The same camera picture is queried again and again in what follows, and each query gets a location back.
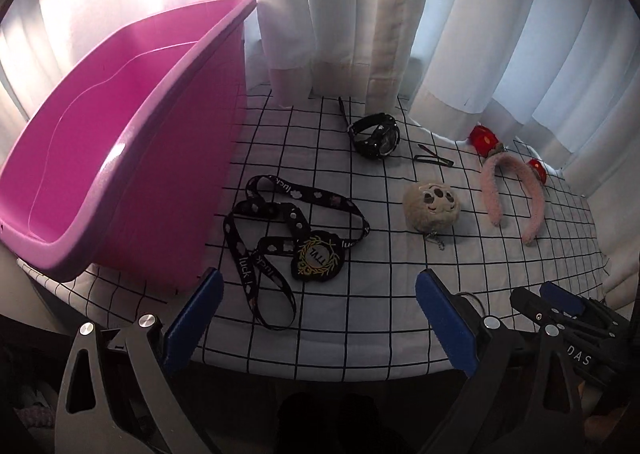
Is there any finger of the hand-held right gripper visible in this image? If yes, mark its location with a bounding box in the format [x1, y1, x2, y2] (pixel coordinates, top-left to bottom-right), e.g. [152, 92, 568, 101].
[539, 281, 623, 337]
[510, 287, 576, 337]

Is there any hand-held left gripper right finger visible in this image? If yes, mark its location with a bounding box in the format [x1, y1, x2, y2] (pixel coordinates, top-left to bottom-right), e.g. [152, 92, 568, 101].
[415, 268, 586, 454]

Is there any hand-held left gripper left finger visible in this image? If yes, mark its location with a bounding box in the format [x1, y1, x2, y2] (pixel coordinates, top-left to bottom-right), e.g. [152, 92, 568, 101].
[54, 268, 224, 454]

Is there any beige plush keychain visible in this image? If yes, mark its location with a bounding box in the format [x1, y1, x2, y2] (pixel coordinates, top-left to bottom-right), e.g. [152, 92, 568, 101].
[403, 179, 461, 251]

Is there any pink fuzzy strawberry headband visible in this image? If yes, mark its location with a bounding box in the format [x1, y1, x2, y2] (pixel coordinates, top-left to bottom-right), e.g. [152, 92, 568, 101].
[468, 123, 549, 246]

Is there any black lanyard with wreath badge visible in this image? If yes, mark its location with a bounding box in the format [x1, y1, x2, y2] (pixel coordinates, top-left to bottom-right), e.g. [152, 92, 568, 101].
[223, 174, 371, 331]

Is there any black hair clip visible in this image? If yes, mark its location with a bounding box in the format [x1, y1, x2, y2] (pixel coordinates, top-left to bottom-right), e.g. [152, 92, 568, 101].
[413, 143, 455, 168]

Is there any black wristwatch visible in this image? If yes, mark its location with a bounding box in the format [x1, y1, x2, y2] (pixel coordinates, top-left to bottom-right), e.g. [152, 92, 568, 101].
[338, 96, 401, 160]

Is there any pink plastic basin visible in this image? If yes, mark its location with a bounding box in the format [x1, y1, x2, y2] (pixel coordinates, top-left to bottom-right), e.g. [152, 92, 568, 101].
[0, 0, 258, 294]

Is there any dark knitted cloth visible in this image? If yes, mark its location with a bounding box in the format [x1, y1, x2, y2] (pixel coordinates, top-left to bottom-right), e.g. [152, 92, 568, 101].
[0, 374, 58, 440]

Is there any white sheer curtain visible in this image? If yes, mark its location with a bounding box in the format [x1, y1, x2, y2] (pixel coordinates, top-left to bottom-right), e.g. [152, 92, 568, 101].
[0, 0, 640, 295]

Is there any cream curtain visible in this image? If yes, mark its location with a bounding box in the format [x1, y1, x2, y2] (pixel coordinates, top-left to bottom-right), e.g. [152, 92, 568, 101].
[253, 0, 437, 106]

